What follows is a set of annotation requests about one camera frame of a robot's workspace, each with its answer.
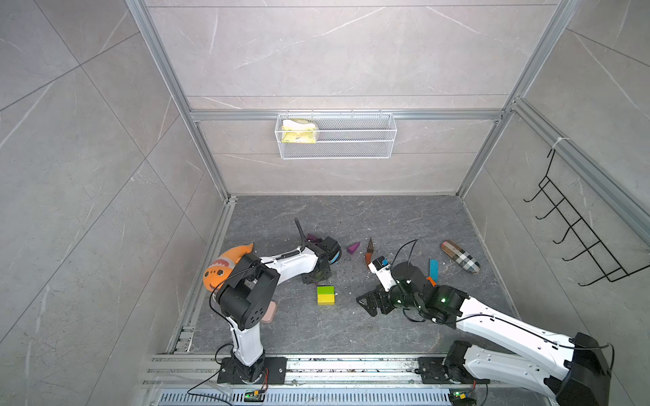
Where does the white wire mesh basket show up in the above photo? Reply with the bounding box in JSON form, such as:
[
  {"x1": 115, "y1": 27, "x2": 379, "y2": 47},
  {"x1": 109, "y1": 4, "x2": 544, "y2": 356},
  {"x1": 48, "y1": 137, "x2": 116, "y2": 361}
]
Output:
[{"x1": 274, "y1": 113, "x2": 398, "y2": 160}]

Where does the pink rounded case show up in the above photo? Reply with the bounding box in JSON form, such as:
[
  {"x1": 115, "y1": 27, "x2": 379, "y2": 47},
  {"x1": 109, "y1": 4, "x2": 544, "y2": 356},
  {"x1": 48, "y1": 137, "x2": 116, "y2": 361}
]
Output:
[{"x1": 262, "y1": 301, "x2": 278, "y2": 324}]

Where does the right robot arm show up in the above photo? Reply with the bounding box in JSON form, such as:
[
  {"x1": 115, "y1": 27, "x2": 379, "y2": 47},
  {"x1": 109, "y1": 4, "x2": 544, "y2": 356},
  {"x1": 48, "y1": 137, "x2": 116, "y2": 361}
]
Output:
[{"x1": 356, "y1": 256, "x2": 612, "y2": 405}]

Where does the yellow block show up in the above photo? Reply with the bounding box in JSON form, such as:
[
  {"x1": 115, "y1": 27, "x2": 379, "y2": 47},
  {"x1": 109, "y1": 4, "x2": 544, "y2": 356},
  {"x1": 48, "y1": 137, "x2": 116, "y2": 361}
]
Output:
[{"x1": 317, "y1": 294, "x2": 335, "y2": 306}]

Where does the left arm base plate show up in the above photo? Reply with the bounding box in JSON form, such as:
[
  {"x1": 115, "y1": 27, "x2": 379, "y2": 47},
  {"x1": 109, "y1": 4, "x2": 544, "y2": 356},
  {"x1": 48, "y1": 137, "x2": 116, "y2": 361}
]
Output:
[{"x1": 217, "y1": 355, "x2": 288, "y2": 385}]

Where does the orange plush fish toy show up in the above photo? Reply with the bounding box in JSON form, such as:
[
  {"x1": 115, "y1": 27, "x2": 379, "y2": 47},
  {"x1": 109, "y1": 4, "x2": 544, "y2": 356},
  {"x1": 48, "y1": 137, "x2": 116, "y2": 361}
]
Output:
[{"x1": 202, "y1": 244, "x2": 254, "y2": 291}]

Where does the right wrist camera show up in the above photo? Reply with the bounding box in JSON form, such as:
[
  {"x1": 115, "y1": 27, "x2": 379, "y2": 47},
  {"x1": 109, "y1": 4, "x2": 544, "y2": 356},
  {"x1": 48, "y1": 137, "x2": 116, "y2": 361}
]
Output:
[{"x1": 368, "y1": 256, "x2": 397, "y2": 292}]

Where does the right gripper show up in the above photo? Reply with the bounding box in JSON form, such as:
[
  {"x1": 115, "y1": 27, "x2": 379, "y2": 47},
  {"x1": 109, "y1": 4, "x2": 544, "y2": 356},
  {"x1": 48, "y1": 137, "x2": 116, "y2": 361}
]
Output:
[{"x1": 354, "y1": 280, "x2": 421, "y2": 316}]

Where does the metal front rail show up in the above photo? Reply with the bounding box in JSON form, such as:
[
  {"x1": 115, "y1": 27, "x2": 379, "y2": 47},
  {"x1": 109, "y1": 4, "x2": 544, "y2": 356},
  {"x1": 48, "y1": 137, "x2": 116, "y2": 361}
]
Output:
[{"x1": 134, "y1": 354, "x2": 552, "y2": 405}]

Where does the purple wedge far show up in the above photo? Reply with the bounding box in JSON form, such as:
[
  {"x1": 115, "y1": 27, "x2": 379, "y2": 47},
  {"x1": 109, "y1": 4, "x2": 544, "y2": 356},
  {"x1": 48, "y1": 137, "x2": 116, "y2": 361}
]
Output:
[{"x1": 306, "y1": 233, "x2": 323, "y2": 244}]

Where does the plaid patterned pouch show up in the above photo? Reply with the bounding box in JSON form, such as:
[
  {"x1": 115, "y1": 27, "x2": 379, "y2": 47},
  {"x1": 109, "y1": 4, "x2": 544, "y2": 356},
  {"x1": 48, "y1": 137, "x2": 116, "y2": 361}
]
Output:
[{"x1": 440, "y1": 240, "x2": 481, "y2": 274}]

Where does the black wire hook rack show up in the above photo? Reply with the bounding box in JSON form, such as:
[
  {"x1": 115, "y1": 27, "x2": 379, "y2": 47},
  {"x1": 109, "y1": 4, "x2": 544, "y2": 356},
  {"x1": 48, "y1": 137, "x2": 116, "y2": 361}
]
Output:
[{"x1": 523, "y1": 149, "x2": 649, "y2": 288}]

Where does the purple wedge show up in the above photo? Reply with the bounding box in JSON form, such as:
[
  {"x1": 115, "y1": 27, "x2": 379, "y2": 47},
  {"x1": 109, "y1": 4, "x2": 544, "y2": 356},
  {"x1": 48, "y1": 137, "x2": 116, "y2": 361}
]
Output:
[
  {"x1": 346, "y1": 242, "x2": 361, "y2": 255},
  {"x1": 306, "y1": 233, "x2": 323, "y2": 244}
]

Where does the green block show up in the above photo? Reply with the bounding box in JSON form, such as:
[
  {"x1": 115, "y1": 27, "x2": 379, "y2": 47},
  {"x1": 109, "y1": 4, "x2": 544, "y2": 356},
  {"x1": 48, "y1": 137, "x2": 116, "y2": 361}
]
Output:
[{"x1": 318, "y1": 286, "x2": 335, "y2": 297}]

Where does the yellow cloth in basket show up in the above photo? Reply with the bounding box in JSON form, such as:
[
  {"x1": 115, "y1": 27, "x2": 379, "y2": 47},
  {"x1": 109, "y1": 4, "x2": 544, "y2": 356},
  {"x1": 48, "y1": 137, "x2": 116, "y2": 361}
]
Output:
[{"x1": 280, "y1": 118, "x2": 319, "y2": 144}]

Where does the teal blue block right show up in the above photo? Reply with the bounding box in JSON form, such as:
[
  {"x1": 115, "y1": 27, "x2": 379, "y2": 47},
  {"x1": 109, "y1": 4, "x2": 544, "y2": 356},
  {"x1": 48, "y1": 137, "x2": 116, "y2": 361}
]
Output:
[{"x1": 428, "y1": 259, "x2": 439, "y2": 283}]

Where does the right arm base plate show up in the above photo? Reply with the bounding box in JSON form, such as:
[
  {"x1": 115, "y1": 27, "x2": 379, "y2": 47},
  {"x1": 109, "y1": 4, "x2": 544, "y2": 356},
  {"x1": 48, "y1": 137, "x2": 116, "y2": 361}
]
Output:
[{"x1": 414, "y1": 356, "x2": 491, "y2": 386}]

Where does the purple wedge centre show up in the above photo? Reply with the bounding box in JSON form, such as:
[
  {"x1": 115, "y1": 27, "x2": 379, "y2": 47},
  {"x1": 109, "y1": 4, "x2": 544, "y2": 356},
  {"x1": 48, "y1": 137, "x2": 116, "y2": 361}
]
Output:
[{"x1": 346, "y1": 242, "x2": 361, "y2": 255}]

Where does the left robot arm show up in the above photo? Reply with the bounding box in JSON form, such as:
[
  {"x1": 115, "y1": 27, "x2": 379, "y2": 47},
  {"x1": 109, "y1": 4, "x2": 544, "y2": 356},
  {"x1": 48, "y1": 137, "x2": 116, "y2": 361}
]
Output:
[{"x1": 202, "y1": 237, "x2": 341, "y2": 370}]

